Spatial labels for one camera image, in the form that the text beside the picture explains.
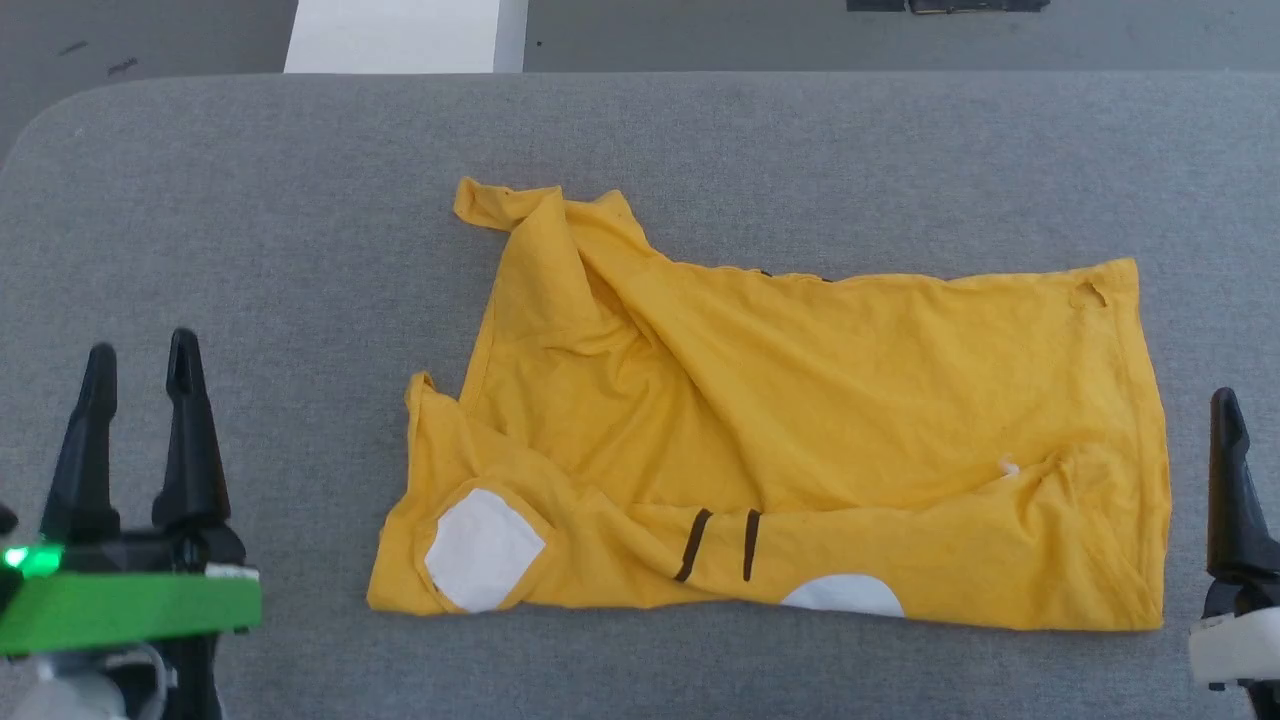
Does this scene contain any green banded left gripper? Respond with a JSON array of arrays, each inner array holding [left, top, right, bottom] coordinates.
[[0, 328, 263, 657]]

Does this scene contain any white rectangular block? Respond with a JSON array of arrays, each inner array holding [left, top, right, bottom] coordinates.
[[284, 0, 529, 75]]

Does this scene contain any yellow t-shirt with white patches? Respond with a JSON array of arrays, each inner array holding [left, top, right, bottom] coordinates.
[[367, 177, 1173, 633]]

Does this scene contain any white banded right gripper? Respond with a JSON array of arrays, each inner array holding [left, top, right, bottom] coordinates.
[[1190, 388, 1280, 720]]

